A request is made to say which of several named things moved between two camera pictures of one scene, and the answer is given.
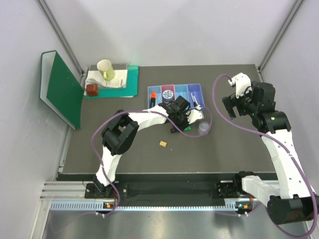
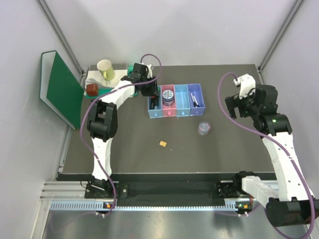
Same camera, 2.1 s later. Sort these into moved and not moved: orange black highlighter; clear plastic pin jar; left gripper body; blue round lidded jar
Moved: left gripper body
Not moved: clear plastic pin jar; blue round lidded jar; orange black highlighter
